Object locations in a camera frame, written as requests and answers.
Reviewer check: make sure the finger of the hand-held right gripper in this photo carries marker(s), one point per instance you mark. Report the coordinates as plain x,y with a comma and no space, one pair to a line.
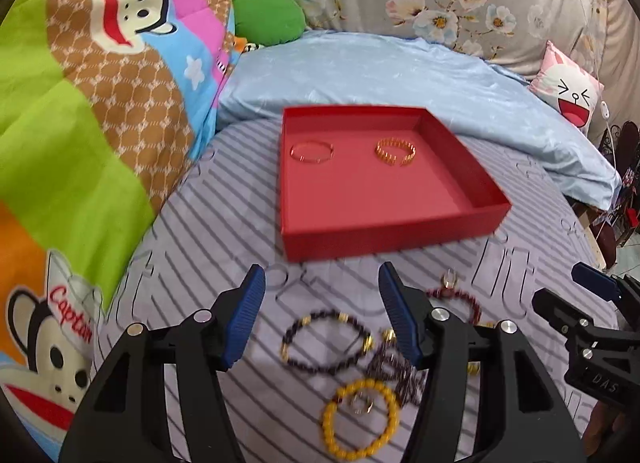
595,281
555,310

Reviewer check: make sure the red cardboard box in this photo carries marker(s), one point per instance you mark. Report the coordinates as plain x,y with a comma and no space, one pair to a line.
360,193

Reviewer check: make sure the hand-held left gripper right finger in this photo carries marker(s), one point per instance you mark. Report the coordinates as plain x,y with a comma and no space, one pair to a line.
397,313

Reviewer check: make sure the cartoon monkey blanket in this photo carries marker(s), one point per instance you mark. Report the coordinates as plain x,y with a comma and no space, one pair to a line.
75,143

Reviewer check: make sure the green plush pillow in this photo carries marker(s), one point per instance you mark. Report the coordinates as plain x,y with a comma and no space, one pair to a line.
270,18

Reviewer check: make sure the striped grey bed sheet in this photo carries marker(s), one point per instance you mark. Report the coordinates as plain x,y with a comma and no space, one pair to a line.
225,223

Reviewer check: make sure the thin rose gold bangle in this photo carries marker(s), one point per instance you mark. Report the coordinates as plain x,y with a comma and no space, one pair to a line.
320,160

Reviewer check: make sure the pink rabbit cushion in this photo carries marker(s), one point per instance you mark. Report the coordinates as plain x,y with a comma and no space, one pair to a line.
570,88

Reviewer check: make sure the dark metal chair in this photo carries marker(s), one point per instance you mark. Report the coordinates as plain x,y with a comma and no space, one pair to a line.
629,138

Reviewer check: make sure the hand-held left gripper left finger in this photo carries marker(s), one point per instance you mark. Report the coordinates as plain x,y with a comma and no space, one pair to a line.
245,323

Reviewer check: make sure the orange striped plush toy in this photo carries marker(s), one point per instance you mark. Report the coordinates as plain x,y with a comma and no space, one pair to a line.
245,49

